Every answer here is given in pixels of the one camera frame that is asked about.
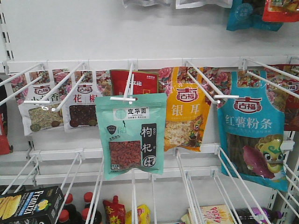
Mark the white peg hook centre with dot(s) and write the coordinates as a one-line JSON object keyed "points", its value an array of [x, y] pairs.
{"points": [[128, 93]]}

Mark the black Franzzi biscuit box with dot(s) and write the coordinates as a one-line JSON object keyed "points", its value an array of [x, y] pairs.
{"points": [[36, 206]]}

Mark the white fennel spice bag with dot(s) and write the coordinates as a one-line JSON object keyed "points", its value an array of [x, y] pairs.
{"points": [[39, 117]]}

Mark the red black bag left edge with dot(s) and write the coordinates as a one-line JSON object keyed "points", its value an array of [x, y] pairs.
{"points": [[5, 147]]}

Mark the blue sweet potato noodle bag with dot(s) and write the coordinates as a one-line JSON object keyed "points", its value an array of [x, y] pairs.
{"points": [[251, 133]]}

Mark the dark bottle red cap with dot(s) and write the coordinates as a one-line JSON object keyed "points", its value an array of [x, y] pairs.
{"points": [[97, 216], [87, 199], [64, 217], [74, 215]]}

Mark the red bag top right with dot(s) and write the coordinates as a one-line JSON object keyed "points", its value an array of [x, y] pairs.
{"points": [[281, 11]]}

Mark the blue bag top right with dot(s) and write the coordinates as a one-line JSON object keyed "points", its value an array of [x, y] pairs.
{"points": [[246, 14]]}

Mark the red floral bag right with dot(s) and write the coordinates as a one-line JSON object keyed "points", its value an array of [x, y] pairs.
{"points": [[284, 102]]}

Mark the purple dark packet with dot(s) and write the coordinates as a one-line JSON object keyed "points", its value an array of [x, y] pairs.
{"points": [[246, 217]]}

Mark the yellow snack packet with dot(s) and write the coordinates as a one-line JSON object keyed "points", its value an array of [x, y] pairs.
{"points": [[143, 215]]}

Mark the red spout sauce pouch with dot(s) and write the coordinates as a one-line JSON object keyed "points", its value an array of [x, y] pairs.
{"points": [[115, 212]]}

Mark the red tea bag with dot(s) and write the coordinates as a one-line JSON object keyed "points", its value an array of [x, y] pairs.
{"points": [[144, 82]]}

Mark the white peppercorn spice bag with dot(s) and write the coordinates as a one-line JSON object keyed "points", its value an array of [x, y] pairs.
{"points": [[84, 87]]}

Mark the Pocky box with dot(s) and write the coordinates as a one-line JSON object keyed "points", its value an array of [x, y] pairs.
{"points": [[216, 214]]}

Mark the teal goji berry pouch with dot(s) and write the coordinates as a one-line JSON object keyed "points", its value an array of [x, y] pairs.
{"points": [[132, 133]]}

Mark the yellow white fungus bag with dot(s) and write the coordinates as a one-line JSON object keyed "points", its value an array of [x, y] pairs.
{"points": [[187, 108]]}

